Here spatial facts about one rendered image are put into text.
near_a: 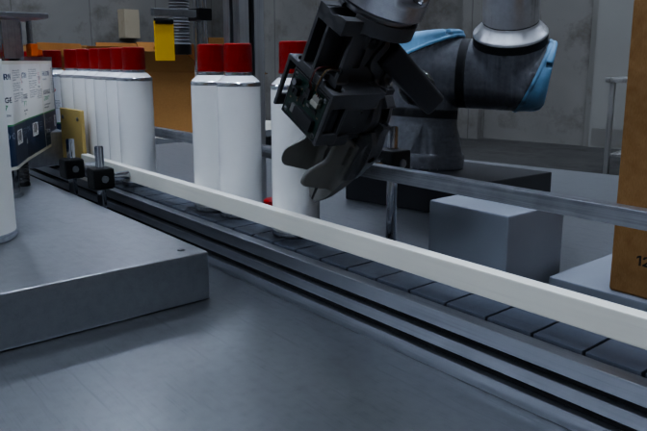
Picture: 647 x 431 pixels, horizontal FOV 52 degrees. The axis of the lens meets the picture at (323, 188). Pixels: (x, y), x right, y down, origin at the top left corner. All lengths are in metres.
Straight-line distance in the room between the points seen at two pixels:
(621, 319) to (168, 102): 2.47
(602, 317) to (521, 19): 0.68
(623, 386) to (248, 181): 0.48
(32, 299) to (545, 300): 0.41
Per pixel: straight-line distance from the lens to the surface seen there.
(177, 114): 2.76
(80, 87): 1.21
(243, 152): 0.78
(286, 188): 0.69
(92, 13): 10.98
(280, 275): 0.67
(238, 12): 1.02
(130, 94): 1.02
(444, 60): 1.11
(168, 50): 0.99
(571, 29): 9.12
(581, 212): 0.53
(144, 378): 0.54
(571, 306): 0.46
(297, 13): 8.68
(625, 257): 0.68
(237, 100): 0.77
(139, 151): 1.02
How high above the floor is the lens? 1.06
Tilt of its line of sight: 11 degrees down
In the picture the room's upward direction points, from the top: straight up
